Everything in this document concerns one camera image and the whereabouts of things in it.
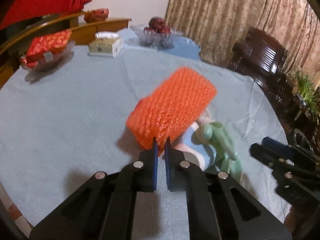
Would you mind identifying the black lined trash bin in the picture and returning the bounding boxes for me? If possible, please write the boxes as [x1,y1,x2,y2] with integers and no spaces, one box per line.
[287,128,314,153]

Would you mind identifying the dark wooden side table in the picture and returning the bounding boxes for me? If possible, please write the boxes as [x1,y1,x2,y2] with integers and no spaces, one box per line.
[275,93,317,140]

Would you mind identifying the potted green plant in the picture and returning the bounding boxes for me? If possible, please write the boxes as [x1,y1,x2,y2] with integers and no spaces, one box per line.
[294,69,319,123]

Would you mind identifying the dark wooden armchair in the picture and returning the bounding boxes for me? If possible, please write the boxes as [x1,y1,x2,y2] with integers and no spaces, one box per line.
[228,26,293,118]

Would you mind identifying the grey table cloth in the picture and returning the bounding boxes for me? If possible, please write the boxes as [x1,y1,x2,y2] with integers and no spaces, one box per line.
[0,43,293,240]

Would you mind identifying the blue patterned table cloth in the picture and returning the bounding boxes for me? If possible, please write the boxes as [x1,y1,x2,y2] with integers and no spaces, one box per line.
[117,28,201,61]

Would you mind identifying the beige floral curtain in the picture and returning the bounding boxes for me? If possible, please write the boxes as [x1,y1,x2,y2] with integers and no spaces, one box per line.
[165,0,319,81]

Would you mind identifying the glass fruit bowl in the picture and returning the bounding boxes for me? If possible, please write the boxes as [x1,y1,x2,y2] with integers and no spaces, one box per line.
[130,24,183,49]

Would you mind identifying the glass candy dish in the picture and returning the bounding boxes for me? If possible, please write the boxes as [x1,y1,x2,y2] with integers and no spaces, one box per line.
[20,41,75,72]

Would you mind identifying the red apples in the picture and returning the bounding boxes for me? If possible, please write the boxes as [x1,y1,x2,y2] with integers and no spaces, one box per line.
[144,17,171,34]

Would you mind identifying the tissue box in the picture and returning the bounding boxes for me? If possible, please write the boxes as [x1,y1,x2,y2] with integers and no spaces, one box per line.
[88,31,123,58]

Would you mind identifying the red candy packet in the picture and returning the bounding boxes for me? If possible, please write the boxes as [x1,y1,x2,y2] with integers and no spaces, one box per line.
[25,29,72,62]

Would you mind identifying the wooden cabinet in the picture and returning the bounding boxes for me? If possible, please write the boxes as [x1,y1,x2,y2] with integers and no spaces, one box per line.
[0,11,132,91]

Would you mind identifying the red ornament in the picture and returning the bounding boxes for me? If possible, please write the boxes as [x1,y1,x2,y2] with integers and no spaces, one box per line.
[84,8,109,23]

